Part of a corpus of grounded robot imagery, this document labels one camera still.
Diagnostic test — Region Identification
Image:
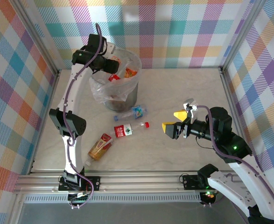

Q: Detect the clear bottle blue colourful label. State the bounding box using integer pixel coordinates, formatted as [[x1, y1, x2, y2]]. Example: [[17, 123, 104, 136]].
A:
[[113, 104, 149, 122]]

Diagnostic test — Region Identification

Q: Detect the clear bottle red green label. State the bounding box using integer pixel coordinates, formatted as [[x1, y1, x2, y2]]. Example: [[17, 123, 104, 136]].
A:
[[113, 121, 150, 139]]

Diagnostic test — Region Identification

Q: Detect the red gold tea bottle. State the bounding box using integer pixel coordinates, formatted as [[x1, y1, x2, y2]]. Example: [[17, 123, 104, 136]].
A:
[[84, 133, 114, 167]]

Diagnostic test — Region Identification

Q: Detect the clear plastic bin liner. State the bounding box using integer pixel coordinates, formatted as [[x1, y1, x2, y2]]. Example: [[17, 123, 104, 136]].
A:
[[89, 48, 142, 105]]

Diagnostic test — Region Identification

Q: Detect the metal mesh waste bin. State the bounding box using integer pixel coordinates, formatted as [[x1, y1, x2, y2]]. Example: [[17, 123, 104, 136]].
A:
[[89, 48, 142, 113]]

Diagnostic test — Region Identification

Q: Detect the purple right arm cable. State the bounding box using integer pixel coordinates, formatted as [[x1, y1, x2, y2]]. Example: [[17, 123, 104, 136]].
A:
[[196, 105, 274, 224]]

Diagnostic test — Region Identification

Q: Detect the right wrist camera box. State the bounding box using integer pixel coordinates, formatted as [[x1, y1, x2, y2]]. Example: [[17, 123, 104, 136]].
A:
[[183, 98, 199, 124]]

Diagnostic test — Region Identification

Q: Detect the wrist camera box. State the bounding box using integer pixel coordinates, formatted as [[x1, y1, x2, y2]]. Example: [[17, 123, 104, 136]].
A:
[[103, 42, 116, 56], [183, 98, 199, 124]]

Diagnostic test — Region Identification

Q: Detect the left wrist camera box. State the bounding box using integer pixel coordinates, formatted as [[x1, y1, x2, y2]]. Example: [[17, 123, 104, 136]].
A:
[[103, 42, 116, 56]]

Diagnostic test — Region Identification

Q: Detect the aluminium table side rail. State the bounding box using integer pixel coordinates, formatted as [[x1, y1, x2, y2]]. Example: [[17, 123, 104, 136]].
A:
[[28, 69, 62, 175], [219, 67, 256, 172]]

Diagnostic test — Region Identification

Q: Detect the aluminium frame post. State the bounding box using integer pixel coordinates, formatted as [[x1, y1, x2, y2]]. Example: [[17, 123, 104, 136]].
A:
[[219, 0, 268, 74], [9, 0, 62, 77]]

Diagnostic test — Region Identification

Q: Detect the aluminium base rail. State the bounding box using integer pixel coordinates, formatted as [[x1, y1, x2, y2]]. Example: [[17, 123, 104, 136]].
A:
[[13, 171, 271, 195]]

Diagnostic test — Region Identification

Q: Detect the wired controller board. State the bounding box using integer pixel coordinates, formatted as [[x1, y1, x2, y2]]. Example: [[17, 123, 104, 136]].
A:
[[68, 191, 93, 210], [200, 190, 219, 207]]

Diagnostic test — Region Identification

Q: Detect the slotted grey cable duct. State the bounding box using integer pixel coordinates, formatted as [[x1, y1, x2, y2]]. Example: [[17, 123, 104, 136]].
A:
[[24, 195, 202, 203]]

